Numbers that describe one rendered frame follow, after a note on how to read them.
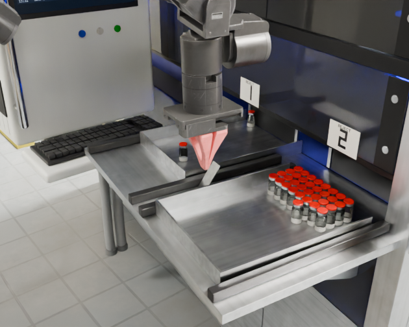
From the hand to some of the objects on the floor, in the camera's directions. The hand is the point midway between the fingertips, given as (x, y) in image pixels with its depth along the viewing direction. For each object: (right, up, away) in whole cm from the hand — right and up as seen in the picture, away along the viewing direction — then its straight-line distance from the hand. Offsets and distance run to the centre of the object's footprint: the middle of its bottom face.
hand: (204, 163), depth 75 cm
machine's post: (+40, -92, +61) cm, 117 cm away
